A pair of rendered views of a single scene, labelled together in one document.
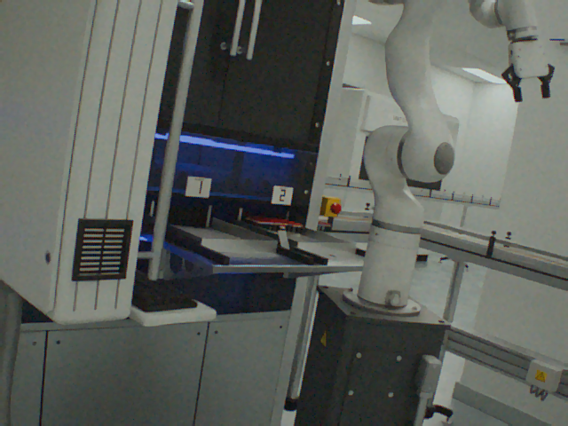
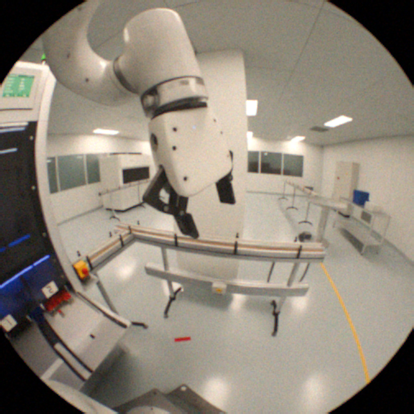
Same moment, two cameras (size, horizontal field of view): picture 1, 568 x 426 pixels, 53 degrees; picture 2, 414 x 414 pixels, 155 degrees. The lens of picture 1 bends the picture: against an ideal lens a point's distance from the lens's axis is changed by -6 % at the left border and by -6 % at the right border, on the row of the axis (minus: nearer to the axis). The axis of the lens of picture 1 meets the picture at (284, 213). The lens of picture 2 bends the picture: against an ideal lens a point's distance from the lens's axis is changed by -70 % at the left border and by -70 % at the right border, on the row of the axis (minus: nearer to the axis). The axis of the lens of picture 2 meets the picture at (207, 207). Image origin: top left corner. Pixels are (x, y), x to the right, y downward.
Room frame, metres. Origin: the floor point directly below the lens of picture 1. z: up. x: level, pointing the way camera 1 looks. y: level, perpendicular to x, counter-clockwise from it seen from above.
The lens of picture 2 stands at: (1.41, -0.48, 1.52)
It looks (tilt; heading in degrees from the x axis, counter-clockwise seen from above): 17 degrees down; 326
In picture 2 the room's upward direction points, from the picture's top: straight up
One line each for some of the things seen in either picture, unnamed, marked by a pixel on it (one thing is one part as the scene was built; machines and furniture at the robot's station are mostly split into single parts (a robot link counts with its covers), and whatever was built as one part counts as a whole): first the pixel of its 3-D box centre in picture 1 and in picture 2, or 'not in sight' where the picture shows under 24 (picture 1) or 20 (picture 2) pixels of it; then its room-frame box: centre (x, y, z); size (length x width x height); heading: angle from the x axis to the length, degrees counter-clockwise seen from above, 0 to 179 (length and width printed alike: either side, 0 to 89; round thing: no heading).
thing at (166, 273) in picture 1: (193, 272); not in sight; (1.65, 0.22, 0.80); 0.34 x 0.03 x 0.13; 41
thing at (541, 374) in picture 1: (543, 375); (219, 288); (2.12, -1.10, 0.50); 0.12 x 0.05 x 0.09; 41
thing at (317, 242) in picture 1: (293, 236); (68, 314); (1.98, -0.04, 0.90); 0.34 x 0.26 x 0.04; 41
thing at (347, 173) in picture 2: not in sight; (344, 187); (1.87, -7.34, 1.03); 1.20 x 0.43 x 2.05; 131
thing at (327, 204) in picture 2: not in sight; (322, 222); (1.98, -3.86, 0.47); 0.94 x 0.94 x 0.93
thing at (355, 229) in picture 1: (349, 221); (102, 251); (2.53, -0.28, 0.92); 0.69 x 0.16 x 0.16; 131
